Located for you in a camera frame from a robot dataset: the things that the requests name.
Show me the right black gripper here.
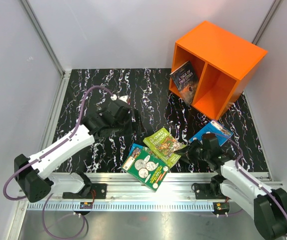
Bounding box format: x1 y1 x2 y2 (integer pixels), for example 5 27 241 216
174 139 210 165

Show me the blue 26-Storey Treehouse book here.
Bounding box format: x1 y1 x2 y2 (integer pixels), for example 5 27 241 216
129 143 143 156

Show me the lime green 65-Storey Treehouse book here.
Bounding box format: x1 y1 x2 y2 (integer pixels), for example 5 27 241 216
143 127 186 168

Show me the dark green 104-Storey Treehouse book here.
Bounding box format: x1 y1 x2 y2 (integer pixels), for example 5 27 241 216
122 146 170 192

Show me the dark Tale of Two Cities book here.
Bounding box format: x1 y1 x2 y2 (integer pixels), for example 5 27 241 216
170 61 199 106

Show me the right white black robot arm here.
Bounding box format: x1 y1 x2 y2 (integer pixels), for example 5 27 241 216
175 133 287 240

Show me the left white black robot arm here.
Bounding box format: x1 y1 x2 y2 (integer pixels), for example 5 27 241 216
14 99 143 203

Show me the blue red-edged book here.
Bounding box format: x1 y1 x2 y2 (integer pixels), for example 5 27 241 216
188 120 233 146

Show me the black marble pattern mat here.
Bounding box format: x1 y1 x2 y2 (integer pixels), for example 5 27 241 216
44 68 269 174

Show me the orange two-compartment shelf box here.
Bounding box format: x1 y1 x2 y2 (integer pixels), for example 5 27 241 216
171 20 268 120

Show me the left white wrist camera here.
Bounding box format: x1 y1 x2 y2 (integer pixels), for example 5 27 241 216
110 94 131 105

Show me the aluminium front rail frame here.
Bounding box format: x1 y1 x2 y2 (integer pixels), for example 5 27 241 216
5 172 287 240

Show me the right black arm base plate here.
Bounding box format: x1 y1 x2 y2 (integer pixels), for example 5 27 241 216
191 182 224 200

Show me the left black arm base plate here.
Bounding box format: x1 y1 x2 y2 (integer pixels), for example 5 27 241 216
62 183 108 200

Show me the white slotted cable duct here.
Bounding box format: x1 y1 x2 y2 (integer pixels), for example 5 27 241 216
27 201 214 212

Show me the left aluminium corner post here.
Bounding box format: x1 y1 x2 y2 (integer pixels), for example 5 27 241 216
19 0 66 78

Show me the aluminium corner post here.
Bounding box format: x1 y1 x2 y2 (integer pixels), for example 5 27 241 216
251 0 283 46
19 0 66 78

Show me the right aluminium corner post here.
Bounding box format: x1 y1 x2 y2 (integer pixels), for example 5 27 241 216
251 0 283 46

